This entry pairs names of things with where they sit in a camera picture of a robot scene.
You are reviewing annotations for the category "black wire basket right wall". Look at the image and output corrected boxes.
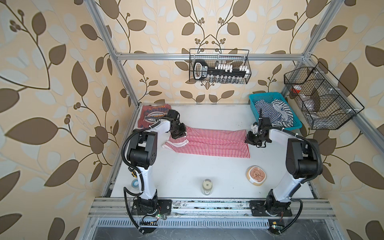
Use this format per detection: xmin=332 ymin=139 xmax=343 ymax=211
xmin=284 ymin=62 xmax=365 ymax=130

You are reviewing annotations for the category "navy white striped tank top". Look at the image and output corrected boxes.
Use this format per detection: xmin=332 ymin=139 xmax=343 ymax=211
xmin=255 ymin=99 xmax=294 ymax=128

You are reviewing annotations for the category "teal plastic basket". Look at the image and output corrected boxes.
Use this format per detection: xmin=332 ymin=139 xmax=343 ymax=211
xmin=249 ymin=93 xmax=302 ymax=131

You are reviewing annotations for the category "blue tape roll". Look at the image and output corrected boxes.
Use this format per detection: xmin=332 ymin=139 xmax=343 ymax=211
xmin=131 ymin=179 xmax=139 ymax=189

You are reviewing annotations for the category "small clear jar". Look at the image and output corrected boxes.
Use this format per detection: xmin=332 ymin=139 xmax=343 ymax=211
xmin=202 ymin=179 xmax=213 ymax=196

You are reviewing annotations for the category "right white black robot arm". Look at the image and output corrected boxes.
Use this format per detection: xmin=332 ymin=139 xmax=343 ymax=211
xmin=245 ymin=110 xmax=323 ymax=235

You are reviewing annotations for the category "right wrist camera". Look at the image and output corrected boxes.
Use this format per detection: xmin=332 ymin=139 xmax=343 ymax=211
xmin=251 ymin=123 xmax=259 ymax=135

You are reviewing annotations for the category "black wire basket wall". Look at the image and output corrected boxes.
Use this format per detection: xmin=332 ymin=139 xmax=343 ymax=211
xmin=189 ymin=48 xmax=252 ymax=85
xmin=284 ymin=62 xmax=365 ymax=130

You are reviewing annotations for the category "beige round container pink lid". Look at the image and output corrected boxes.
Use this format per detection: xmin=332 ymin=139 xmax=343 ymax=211
xmin=246 ymin=166 xmax=267 ymax=186

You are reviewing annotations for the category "striped red white tank top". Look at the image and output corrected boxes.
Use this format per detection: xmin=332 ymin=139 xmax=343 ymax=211
xmin=163 ymin=127 xmax=251 ymax=159

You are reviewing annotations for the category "black wire basket back wall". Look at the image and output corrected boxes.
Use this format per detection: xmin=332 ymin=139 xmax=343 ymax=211
xmin=189 ymin=48 xmax=252 ymax=85

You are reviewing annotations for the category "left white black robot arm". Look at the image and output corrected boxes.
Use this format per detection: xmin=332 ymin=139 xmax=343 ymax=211
xmin=121 ymin=110 xmax=187 ymax=216

